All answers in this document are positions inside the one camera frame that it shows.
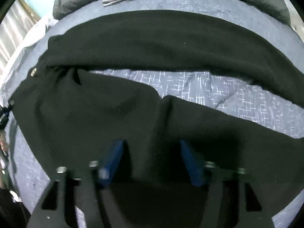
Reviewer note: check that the white bed sheet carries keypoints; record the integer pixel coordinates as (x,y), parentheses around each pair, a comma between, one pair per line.
(23,49)

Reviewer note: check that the person's left forearm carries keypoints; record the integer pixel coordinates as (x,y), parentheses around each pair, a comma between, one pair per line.
(11,213)

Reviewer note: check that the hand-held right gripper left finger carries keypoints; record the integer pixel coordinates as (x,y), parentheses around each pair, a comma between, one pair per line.
(111,161)

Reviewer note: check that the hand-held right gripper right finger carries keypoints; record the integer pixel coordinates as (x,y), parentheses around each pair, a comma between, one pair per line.
(192,163)

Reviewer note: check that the black pants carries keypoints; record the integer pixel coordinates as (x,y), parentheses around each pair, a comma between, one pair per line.
(166,40)

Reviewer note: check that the beige curtain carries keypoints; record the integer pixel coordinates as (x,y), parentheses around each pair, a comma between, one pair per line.
(14,28)

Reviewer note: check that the dark grey rolled duvet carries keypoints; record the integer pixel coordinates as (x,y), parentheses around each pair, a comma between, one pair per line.
(71,2)

